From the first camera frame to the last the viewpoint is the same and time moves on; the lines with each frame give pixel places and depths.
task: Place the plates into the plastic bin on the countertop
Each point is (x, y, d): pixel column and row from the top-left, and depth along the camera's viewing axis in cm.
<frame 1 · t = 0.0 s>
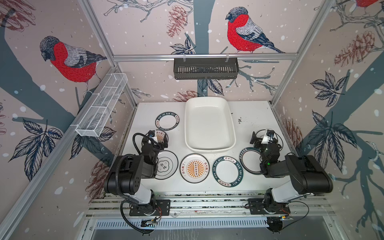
left hand: (157, 133, 89), fingers open
right hand: (262, 134, 89), fingers open
white plastic bin: (209, 125, 108), on the table
green rim plate far left: (167, 121, 114), on the table
white clover plate black rim: (167, 165, 89), on the table
orange sunburst plate centre: (194, 168, 89), on the table
green rim hao wei plate: (227, 171, 89), on the table
green red rim plate: (250, 160, 91), on the table

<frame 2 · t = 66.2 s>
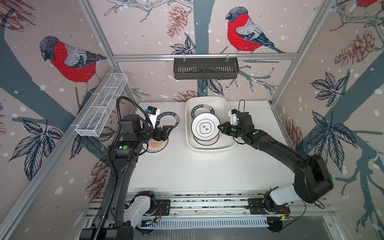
left hand: (164, 124, 69), fingers open
right hand: (217, 127, 85), fingers closed
white clover plate black rim: (204, 126, 89), point 16 cm above the table
green rim hao wei plate: (201, 108, 118), point 2 cm above the table
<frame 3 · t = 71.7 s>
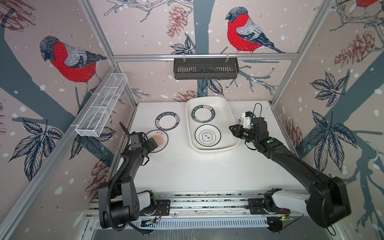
left hand: (147, 145, 89), fingers open
right hand: (229, 128, 82), fingers open
white clover plate black rim: (207, 135, 102), on the table
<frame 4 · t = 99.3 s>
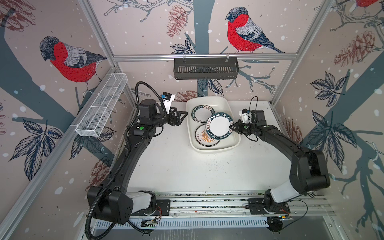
left hand: (180, 110, 71), fingers open
right hand: (229, 127, 88), fingers closed
green rim plate far left: (217, 125, 93), point 14 cm above the table
orange sunburst plate left: (203, 138, 100), point 2 cm above the table
